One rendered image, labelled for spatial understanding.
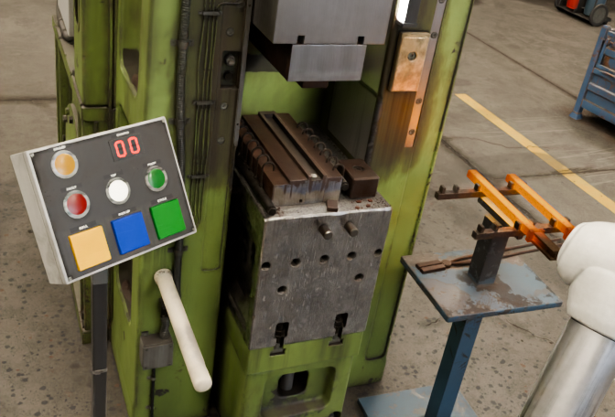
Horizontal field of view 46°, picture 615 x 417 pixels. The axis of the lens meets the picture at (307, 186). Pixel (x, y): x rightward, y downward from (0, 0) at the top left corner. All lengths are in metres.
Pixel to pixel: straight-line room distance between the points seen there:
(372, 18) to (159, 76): 0.54
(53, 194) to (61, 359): 1.34
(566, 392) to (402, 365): 1.71
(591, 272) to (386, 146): 1.06
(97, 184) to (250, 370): 0.86
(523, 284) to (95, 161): 1.34
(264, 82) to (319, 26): 0.59
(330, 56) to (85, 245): 0.73
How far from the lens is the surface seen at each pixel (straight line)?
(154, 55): 1.82
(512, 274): 2.35
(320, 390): 2.47
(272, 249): 1.94
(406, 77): 2.08
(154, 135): 1.67
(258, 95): 2.32
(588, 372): 1.26
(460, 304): 2.14
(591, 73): 5.76
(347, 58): 1.82
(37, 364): 2.80
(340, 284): 2.12
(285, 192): 1.93
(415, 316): 3.18
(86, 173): 1.58
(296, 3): 1.72
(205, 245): 2.12
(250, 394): 2.29
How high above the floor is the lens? 1.90
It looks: 29 degrees down
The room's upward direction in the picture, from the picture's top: 9 degrees clockwise
